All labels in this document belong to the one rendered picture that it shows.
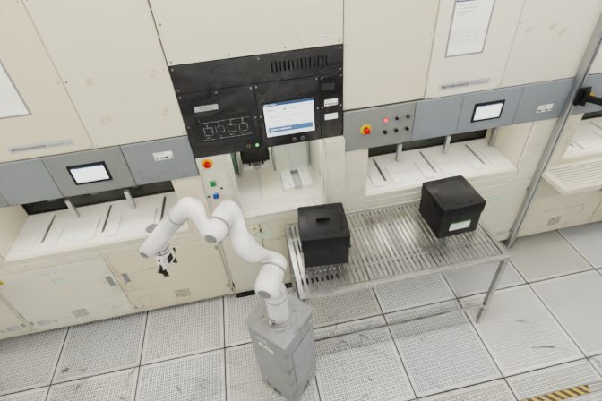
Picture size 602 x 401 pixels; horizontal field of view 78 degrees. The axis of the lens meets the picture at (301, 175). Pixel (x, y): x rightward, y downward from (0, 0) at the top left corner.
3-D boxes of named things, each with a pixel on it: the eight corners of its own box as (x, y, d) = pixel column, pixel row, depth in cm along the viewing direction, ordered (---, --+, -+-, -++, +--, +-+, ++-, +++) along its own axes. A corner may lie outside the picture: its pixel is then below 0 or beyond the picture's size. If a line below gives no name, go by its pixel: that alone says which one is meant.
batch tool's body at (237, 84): (236, 303, 298) (167, 71, 176) (231, 220, 371) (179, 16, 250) (343, 282, 307) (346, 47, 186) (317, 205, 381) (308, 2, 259)
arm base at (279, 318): (282, 337, 194) (279, 319, 182) (254, 319, 203) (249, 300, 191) (303, 310, 206) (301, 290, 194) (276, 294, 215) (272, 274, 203)
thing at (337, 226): (301, 253, 218) (300, 238, 209) (297, 217, 241) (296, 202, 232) (351, 247, 219) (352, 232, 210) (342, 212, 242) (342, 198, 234)
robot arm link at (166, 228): (174, 239, 164) (149, 263, 182) (191, 214, 176) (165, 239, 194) (157, 227, 161) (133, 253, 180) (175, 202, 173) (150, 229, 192)
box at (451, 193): (436, 239, 239) (443, 211, 223) (417, 209, 261) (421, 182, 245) (477, 230, 242) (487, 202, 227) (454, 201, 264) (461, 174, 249)
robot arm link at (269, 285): (289, 287, 196) (286, 259, 181) (279, 319, 182) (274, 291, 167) (268, 283, 199) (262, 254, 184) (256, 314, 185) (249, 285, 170)
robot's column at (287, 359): (295, 408, 236) (284, 349, 189) (261, 382, 249) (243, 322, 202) (318, 370, 254) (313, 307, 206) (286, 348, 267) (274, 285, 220)
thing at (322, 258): (300, 234, 249) (298, 216, 239) (340, 229, 250) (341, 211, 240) (304, 268, 228) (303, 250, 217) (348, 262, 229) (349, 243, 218)
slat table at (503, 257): (306, 362, 258) (300, 299, 211) (292, 289, 305) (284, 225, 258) (480, 323, 272) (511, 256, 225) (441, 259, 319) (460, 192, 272)
